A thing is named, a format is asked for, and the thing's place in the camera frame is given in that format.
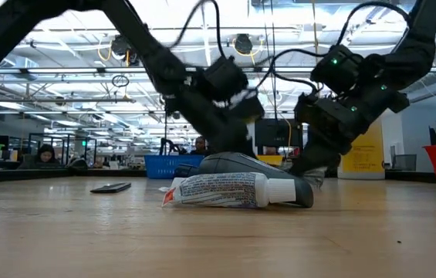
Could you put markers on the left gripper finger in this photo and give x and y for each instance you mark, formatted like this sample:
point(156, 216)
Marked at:
point(233, 146)

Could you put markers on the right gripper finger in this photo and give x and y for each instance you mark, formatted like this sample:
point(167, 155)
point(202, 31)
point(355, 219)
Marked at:
point(314, 162)

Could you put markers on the person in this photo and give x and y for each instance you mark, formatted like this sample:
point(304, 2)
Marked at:
point(269, 150)
point(46, 156)
point(200, 146)

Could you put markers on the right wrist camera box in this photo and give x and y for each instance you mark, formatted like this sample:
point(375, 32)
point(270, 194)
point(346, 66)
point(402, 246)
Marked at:
point(310, 110)

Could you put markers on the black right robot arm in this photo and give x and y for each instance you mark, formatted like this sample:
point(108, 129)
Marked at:
point(414, 50)

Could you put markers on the background black robot arm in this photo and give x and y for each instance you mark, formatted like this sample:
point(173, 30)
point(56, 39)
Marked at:
point(167, 146)

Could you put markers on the white canister yellow label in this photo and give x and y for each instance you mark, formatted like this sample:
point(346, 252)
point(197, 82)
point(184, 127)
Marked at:
point(364, 158)

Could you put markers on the blue plastic basket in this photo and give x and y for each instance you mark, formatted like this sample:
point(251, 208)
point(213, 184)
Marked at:
point(167, 167)

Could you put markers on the black table frame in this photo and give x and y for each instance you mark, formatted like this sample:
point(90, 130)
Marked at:
point(67, 174)

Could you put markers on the black comb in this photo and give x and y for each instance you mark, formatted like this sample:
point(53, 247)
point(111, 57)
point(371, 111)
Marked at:
point(111, 188)

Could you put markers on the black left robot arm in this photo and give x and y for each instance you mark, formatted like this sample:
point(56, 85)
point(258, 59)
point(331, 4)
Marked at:
point(156, 50)

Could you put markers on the yellow plastic basket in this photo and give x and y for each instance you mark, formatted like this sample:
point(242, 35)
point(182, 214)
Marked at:
point(271, 159)

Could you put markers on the white toothpaste tube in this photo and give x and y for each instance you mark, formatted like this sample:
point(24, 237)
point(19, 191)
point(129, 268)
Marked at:
point(221, 191)

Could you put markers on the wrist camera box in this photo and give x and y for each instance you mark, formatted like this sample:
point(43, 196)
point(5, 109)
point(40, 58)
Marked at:
point(310, 110)
point(248, 108)

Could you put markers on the black monitor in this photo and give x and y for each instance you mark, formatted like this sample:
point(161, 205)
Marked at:
point(275, 133)

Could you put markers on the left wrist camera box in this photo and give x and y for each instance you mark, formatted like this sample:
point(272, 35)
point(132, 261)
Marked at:
point(248, 108)

